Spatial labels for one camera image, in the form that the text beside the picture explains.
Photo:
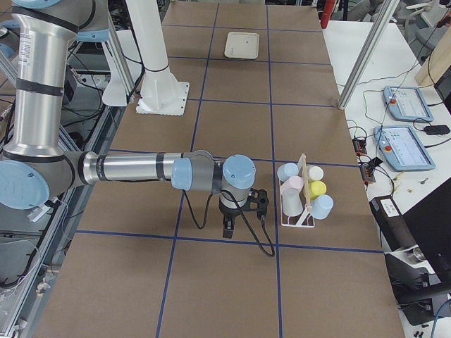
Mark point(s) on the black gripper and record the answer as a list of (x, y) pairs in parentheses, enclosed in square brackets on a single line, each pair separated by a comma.
[(228, 213)]

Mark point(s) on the grey plastic cup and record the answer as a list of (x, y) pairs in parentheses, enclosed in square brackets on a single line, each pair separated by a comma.
[(291, 203)]

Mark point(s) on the light blue cup front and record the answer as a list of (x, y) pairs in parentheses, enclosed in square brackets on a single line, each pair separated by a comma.
[(287, 170)]

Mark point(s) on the light blue cup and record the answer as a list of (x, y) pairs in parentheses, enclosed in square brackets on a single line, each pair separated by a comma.
[(287, 170), (321, 206)]

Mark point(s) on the pink plastic cup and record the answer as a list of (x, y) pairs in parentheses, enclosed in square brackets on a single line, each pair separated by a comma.
[(294, 182)]

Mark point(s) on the yellow plastic cup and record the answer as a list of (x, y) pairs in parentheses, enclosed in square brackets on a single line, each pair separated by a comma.
[(317, 189)]

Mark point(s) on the light blue cup back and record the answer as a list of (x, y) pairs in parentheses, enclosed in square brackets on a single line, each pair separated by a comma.
[(321, 206)]

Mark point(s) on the cream white plastic cup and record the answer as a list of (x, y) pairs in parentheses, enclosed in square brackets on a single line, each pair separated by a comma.
[(315, 173)]

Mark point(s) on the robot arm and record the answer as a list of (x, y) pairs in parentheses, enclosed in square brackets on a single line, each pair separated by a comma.
[(34, 168), (10, 37)]

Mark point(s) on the wooden rack dowel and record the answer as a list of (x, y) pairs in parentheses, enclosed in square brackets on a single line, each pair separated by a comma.
[(303, 169)]

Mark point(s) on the cream serving tray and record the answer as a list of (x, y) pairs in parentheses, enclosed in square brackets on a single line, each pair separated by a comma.
[(242, 45)]

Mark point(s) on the lower teach pendant tablet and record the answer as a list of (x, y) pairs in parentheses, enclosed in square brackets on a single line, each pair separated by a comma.
[(402, 149)]

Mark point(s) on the teach pendant tablet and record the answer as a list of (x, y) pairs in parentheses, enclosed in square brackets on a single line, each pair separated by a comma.
[(407, 104), (402, 149)]

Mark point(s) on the black electronics box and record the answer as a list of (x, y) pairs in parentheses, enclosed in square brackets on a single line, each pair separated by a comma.
[(69, 89)]

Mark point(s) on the upper teach pendant tablet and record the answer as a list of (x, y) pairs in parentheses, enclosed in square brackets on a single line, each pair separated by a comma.
[(407, 104)]

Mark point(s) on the black power adapter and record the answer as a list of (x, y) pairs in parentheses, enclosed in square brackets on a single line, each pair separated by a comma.
[(436, 129)]

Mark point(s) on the white wire cup rack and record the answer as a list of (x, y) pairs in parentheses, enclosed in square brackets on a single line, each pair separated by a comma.
[(303, 194)]

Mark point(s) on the aluminium frame post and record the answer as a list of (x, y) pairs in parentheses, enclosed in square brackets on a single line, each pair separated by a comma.
[(375, 33)]

